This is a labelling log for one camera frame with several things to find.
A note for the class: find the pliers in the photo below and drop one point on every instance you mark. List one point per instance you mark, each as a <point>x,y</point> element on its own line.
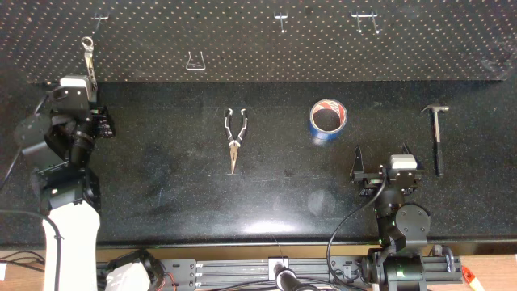
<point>234,151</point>

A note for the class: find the mounting rail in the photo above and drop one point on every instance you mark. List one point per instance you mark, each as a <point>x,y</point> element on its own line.
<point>234,271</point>

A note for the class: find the roll of blue tape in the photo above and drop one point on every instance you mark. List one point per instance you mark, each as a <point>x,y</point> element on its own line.
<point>319,132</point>

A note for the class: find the white tag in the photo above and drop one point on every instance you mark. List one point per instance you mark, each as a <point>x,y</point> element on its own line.
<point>2,271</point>

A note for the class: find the red and yellow object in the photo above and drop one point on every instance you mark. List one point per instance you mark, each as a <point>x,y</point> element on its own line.
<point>472,279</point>

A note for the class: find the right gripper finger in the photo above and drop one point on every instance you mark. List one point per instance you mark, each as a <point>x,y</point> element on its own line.
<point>407,150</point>
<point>357,165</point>

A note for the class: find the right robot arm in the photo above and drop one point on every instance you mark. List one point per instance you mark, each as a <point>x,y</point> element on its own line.
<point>412,222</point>

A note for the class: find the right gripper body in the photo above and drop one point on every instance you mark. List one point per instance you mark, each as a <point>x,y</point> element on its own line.
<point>365,180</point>

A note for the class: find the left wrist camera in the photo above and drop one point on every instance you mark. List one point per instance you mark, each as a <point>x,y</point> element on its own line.
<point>76,82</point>

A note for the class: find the black pegboard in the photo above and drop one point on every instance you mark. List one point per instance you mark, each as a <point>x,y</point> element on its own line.
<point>258,44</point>

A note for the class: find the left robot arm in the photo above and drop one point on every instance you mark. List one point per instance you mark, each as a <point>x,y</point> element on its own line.
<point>72,242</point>

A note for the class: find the metal hook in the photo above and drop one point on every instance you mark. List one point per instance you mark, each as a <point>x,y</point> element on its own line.
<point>364,15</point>
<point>101,17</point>
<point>281,17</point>
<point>195,68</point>

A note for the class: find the wrench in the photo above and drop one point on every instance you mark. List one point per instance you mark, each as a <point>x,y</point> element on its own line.
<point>88,56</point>

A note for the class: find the hammer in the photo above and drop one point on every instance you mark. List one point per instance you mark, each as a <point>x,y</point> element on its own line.
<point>436,133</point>

